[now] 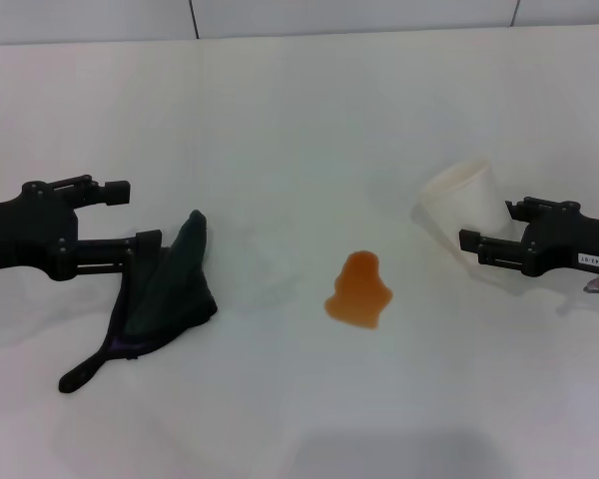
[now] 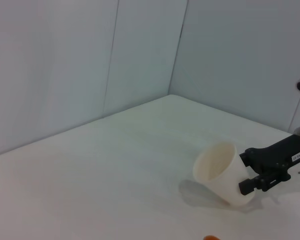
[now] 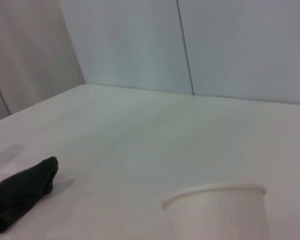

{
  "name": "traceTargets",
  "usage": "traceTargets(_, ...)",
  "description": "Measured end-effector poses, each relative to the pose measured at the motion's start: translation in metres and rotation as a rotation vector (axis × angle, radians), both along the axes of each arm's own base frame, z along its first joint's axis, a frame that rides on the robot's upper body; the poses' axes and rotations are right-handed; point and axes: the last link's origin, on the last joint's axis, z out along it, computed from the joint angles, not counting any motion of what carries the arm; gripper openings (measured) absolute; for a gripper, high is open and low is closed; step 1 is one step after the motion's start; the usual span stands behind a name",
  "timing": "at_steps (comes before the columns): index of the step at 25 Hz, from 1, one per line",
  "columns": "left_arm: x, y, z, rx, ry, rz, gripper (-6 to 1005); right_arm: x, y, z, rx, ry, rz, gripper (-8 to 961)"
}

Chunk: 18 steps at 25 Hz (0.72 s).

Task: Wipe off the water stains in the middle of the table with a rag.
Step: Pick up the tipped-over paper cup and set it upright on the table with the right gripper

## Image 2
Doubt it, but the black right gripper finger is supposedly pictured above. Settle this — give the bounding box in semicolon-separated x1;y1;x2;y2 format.
238;172;291;196
239;151;253;173

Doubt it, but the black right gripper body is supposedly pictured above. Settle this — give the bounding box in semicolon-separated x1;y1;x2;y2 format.
244;134;300;176

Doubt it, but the white paper cup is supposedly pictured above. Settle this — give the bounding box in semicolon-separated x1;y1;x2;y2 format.
192;141;256;208

